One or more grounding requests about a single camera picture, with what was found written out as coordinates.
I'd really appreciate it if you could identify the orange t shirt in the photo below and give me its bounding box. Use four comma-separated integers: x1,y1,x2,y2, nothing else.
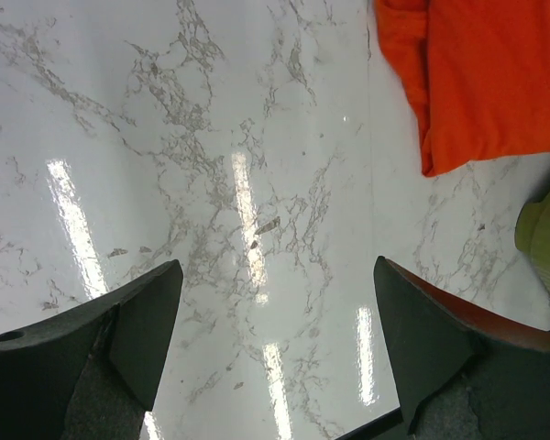
374,1,550,177

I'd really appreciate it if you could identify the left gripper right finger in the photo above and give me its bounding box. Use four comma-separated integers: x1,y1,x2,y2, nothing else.
373,257,550,439

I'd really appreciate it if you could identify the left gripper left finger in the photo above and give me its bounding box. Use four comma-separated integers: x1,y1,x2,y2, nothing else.
0,260,183,439

